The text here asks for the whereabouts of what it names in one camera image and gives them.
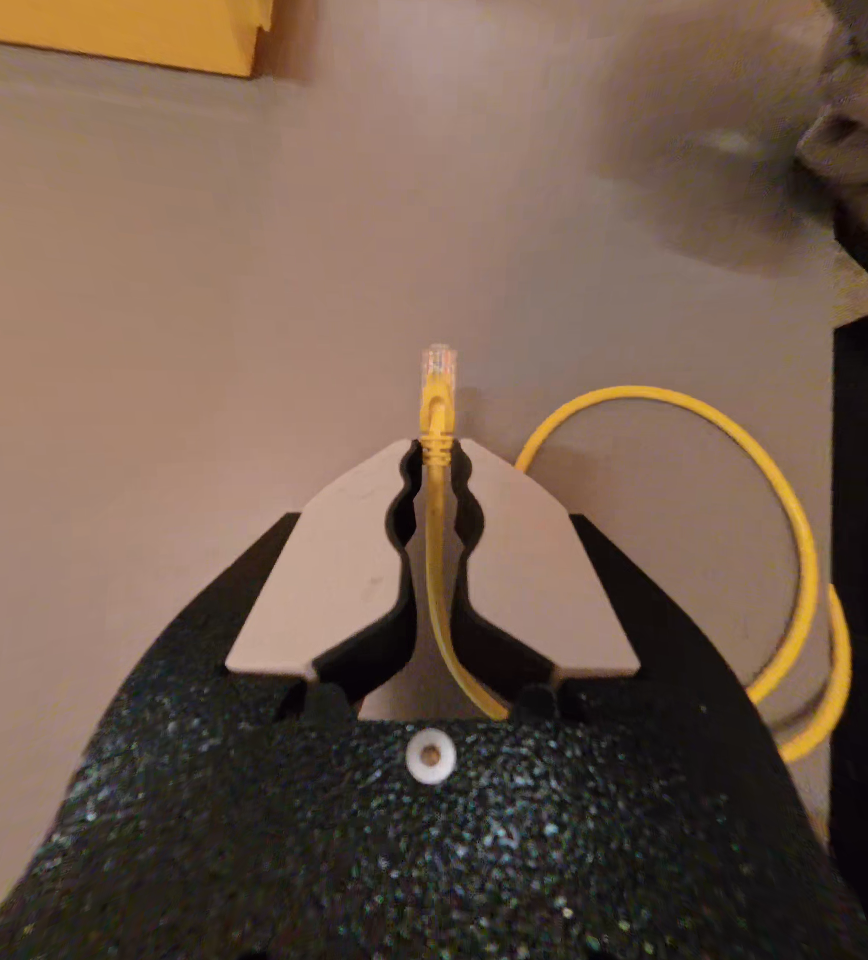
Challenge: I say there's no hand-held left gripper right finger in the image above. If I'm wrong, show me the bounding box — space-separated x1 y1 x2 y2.
450 439 642 687

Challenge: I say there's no yellow plastic bin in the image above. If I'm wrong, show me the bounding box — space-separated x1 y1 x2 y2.
0 0 273 78

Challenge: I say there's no yellow ethernet cable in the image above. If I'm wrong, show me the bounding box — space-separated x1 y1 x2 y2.
419 343 852 765

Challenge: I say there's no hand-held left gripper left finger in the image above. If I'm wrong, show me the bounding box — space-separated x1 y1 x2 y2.
224 439 420 695

